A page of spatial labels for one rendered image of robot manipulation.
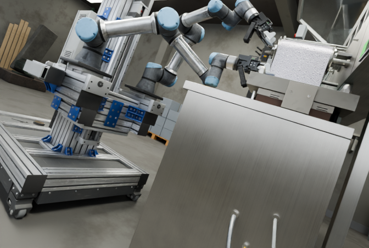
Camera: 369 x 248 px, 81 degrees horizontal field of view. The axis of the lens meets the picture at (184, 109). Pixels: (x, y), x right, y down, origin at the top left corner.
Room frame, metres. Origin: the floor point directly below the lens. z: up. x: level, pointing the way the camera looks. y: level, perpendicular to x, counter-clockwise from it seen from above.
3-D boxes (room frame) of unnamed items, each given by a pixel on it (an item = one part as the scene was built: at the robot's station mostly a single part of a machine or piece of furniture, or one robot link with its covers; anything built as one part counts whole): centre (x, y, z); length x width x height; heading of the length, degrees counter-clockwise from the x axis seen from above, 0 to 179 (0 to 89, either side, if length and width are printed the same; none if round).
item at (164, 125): (5.45, 0.27, 0.51); 1.03 x 0.68 x 1.02; 54
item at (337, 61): (1.03, -0.62, 1.25); 0.07 x 0.04 x 0.04; 64
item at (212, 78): (1.24, -0.09, 1.01); 0.11 x 0.08 x 0.11; 6
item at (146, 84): (1.69, 0.34, 0.87); 0.15 x 0.15 x 0.10
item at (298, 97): (0.84, -0.40, 0.97); 0.10 x 0.03 x 0.11; 64
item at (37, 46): (6.11, 4.54, 0.91); 1.09 x 1.08 x 1.83; 54
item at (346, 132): (1.99, -0.80, 0.88); 2.52 x 0.66 x 0.04; 154
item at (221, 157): (1.98, -0.82, 0.43); 2.52 x 0.64 x 0.86; 154
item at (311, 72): (1.05, -0.44, 1.11); 0.23 x 0.01 x 0.18; 64
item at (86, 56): (1.29, 0.63, 0.87); 0.15 x 0.15 x 0.10
